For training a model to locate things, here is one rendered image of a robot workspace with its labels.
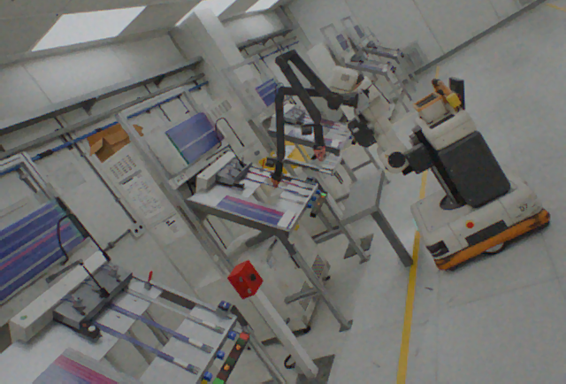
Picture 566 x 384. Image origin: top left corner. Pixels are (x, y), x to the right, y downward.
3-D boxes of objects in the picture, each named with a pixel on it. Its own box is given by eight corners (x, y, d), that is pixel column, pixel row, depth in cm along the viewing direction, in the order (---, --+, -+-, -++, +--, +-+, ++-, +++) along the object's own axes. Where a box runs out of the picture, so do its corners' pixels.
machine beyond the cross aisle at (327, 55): (416, 96, 768) (360, 3, 738) (412, 109, 697) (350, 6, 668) (350, 133, 834) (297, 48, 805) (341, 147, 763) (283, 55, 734)
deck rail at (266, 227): (288, 238, 267) (290, 230, 264) (287, 240, 265) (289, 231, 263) (187, 205, 284) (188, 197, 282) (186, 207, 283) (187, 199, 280)
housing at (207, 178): (235, 169, 341) (237, 153, 334) (205, 196, 299) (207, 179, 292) (226, 166, 343) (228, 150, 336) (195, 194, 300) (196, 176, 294)
